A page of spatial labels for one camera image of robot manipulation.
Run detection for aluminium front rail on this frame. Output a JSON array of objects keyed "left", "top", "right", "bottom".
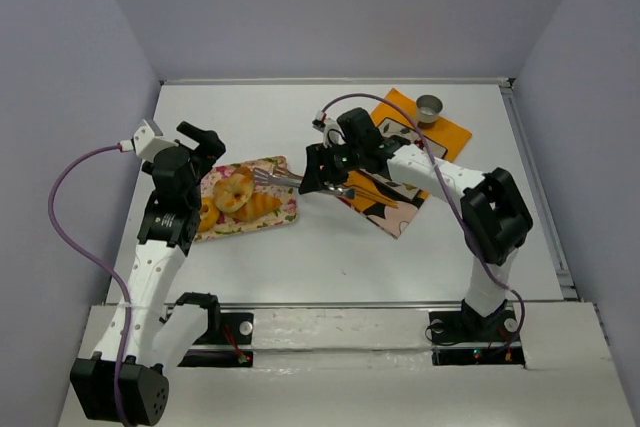
[{"left": 162, "top": 299, "right": 466, "bottom": 310}]

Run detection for brown small pastry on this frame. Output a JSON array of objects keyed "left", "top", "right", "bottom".
[{"left": 233, "top": 165, "right": 253, "bottom": 180}]

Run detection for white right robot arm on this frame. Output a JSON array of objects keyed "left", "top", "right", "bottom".
[{"left": 299, "top": 108, "right": 533, "bottom": 343}]

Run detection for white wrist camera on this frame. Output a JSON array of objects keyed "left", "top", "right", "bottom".
[
  {"left": 118, "top": 119, "right": 164, "bottom": 162},
  {"left": 312, "top": 111, "right": 341, "bottom": 146}
]

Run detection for floral rectangular tray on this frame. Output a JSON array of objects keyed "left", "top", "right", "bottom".
[{"left": 196, "top": 156, "right": 298, "bottom": 241}]

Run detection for golden croissant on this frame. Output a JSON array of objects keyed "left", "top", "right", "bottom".
[{"left": 230, "top": 193, "right": 282, "bottom": 222}]

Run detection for round bagel bread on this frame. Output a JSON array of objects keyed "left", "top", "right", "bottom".
[{"left": 213, "top": 174, "right": 254, "bottom": 213}]

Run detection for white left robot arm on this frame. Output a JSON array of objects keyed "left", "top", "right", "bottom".
[{"left": 70, "top": 121, "right": 226, "bottom": 426}]

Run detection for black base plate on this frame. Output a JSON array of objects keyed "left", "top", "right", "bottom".
[
  {"left": 179, "top": 312, "right": 254, "bottom": 368},
  {"left": 425, "top": 309, "right": 526, "bottom": 366}
]

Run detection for small metal cup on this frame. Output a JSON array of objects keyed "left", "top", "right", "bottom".
[{"left": 415, "top": 94, "right": 443, "bottom": 129}]

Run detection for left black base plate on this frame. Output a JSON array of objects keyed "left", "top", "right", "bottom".
[{"left": 179, "top": 312, "right": 254, "bottom": 368}]

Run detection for metal tongs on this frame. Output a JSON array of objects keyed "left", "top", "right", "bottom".
[{"left": 252, "top": 168, "right": 356, "bottom": 200}]

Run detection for small yellow donut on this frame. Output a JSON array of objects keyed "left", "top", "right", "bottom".
[{"left": 198, "top": 197, "right": 220, "bottom": 233}]

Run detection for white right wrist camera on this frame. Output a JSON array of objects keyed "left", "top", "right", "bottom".
[{"left": 312, "top": 111, "right": 341, "bottom": 146}]

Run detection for orange cloth napkin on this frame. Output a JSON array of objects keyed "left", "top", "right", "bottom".
[{"left": 342, "top": 103, "right": 472, "bottom": 239}]

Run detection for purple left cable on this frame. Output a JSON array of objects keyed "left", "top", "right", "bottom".
[{"left": 48, "top": 145, "right": 139, "bottom": 423}]

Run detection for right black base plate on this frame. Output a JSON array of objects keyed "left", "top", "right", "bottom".
[{"left": 425, "top": 309, "right": 526, "bottom": 366}]

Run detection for square floral ceramic plate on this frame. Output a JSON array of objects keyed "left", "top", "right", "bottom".
[{"left": 368, "top": 117, "right": 447, "bottom": 201}]

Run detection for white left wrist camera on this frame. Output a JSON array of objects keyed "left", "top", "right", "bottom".
[{"left": 118, "top": 119, "right": 164, "bottom": 162}]

